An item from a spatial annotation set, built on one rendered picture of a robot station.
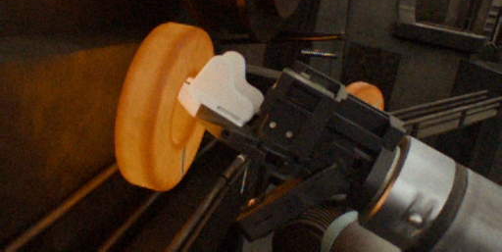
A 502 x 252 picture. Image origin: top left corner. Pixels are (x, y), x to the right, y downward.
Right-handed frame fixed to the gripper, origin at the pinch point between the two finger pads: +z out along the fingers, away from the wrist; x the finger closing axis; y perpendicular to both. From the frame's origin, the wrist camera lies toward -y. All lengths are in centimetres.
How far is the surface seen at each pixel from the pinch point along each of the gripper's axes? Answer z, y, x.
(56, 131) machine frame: 4.9, -5.0, 9.0
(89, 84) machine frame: 5.7, -2.0, 4.8
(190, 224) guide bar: -7.0, -12.7, -1.2
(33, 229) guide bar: 1.9, -11.4, 12.4
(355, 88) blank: -17, -3, -62
